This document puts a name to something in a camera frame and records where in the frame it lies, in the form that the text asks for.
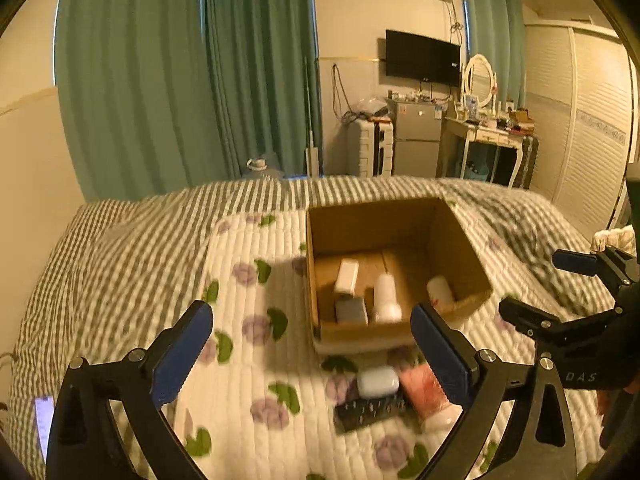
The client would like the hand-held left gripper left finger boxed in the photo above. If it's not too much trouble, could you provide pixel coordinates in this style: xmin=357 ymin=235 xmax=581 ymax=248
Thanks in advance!
xmin=45 ymin=300 xmax=216 ymax=480

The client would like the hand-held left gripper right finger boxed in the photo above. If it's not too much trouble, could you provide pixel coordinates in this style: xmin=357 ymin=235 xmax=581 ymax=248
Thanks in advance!
xmin=410 ymin=302 xmax=582 ymax=480

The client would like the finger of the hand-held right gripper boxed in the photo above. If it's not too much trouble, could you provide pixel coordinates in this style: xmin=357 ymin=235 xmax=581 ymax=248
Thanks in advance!
xmin=498 ymin=296 xmax=626 ymax=347
xmin=552 ymin=248 xmax=640 ymax=287

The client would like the pink tube with white cap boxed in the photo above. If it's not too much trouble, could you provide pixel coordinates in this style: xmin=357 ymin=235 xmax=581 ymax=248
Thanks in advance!
xmin=400 ymin=362 xmax=464 ymax=434

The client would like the white earbuds case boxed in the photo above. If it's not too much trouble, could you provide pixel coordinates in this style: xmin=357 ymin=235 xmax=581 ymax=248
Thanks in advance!
xmin=356 ymin=365 xmax=401 ymax=400

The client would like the black remote control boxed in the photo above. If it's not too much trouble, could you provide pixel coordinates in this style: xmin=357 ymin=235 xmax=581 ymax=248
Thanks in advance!
xmin=334 ymin=392 xmax=422 ymax=435

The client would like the brown cardboard box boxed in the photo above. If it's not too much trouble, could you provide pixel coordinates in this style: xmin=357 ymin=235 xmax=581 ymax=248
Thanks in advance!
xmin=305 ymin=197 xmax=495 ymax=357

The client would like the white jar with red print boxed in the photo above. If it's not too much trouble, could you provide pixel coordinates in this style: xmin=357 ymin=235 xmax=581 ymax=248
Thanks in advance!
xmin=426 ymin=276 xmax=456 ymax=309

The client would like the white floral quilt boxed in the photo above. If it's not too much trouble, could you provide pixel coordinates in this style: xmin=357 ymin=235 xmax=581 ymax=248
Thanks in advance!
xmin=145 ymin=212 xmax=603 ymax=480

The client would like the white plastic bottle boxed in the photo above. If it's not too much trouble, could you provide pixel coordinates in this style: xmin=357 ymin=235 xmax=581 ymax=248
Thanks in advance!
xmin=372 ymin=272 xmax=403 ymax=324

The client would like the small grey white box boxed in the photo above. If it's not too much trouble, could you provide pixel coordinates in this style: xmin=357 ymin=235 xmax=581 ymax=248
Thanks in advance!
xmin=335 ymin=296 xmax=369 ymax=325

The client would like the white power adapter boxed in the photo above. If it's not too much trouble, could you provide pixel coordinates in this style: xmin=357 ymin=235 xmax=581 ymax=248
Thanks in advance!
xmin=334 ymin=258 xmax=362 ymax=296

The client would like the white louvred wardrobe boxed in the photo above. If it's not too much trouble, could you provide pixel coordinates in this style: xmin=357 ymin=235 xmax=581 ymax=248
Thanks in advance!
xmin=522 ymin=19 xmax=637 ymax=247

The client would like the white dressing table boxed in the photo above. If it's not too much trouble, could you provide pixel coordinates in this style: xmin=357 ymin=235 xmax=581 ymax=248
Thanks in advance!
xmin=439 ymin=114 xmax=539 ymax=187

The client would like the smartphone with lit screen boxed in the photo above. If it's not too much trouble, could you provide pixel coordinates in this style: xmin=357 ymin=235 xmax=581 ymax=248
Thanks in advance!
xmin=34 ymin=395 xmax=57 ymax=462

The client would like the silver small fridge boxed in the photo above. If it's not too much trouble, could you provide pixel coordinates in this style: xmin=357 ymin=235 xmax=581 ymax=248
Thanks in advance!
xmin=392 ymin=99 xmax=444 ymax=177

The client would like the white oval vanity mirror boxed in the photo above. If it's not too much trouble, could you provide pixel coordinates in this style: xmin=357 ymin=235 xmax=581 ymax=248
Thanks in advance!
xmin=462 ymin=54 xmax=499 ymax=109

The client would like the white pole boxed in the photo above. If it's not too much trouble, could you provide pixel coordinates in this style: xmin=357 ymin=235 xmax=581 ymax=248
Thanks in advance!
xmin=304 ymin=57 xmax=322 ymax=179

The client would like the narrow green curtain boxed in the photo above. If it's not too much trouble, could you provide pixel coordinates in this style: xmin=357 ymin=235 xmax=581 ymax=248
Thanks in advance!
xmin=459 ymin=0 xmax=527 ymax=111

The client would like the clear plastic bag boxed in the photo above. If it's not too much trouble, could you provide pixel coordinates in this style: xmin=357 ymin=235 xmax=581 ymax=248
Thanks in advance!
xmin=344 ymin=97 xmax=392 ymax=124

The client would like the wide green curtain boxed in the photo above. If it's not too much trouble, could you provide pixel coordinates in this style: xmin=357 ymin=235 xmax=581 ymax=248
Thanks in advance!
xmin=54 ymin=0 xmax=322 ymax=202

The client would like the black wall television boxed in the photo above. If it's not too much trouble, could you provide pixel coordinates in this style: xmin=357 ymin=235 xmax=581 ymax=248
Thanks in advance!
xmin=385 ymin=30 xmax=462 ymax=87

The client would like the hanging dark cable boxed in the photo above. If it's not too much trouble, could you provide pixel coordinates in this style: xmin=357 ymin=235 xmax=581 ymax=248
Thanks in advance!
xmin=331 ymin=62 xmax=352 ymax=117

